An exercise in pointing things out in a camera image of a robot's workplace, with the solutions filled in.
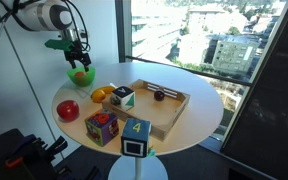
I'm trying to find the blue cube with number four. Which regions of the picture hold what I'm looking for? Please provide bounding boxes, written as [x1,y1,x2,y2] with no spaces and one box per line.
[120,117,152,158]

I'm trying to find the red tomato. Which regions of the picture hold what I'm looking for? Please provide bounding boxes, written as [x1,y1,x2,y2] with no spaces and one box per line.
[56,99,80,122]

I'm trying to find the colourful picture cube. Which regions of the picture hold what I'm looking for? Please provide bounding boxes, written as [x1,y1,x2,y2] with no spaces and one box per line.
[84,108,120,148]

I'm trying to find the black screen panel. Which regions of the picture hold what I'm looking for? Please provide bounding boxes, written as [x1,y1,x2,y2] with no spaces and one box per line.
[219,0,288,180]

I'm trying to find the white green cube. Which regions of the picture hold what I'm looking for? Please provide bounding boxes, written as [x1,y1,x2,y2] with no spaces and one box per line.
[110,85,136,112]

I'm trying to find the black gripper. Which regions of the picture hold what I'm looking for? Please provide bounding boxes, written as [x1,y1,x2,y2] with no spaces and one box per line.
[63,41,93,73]

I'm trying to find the small green toy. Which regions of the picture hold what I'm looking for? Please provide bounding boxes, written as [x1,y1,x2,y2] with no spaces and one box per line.
[146,145,157,158]

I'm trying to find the blue clamp with orange handle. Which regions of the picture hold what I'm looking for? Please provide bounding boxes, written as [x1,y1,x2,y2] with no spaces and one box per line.
[3,133,39,170]

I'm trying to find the wooden tray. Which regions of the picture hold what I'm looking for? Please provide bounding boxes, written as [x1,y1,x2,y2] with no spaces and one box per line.
[101,78,191,142]

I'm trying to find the green bowl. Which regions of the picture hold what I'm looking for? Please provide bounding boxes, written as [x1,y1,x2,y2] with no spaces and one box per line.
[66,66,97,88]

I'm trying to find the blue black clamp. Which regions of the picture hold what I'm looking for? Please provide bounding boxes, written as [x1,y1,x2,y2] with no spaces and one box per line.
[38,134,69,158]

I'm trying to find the dark red plum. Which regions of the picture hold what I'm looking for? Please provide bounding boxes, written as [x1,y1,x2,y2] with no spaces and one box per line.
[153,89,166,102]

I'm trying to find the yellow banana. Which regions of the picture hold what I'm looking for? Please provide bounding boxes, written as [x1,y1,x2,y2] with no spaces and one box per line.
[92,85,116,96]

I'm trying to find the yellow orange round fruit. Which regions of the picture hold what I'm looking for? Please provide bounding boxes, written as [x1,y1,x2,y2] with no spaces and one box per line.
[90,89,107,104]

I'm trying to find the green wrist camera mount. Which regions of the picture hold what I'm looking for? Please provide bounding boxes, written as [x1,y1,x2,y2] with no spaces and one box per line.
[44,38,74,52]

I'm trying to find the white table pedestal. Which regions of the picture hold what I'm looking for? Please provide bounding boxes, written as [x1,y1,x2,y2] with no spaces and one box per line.
[107,154,169,180]

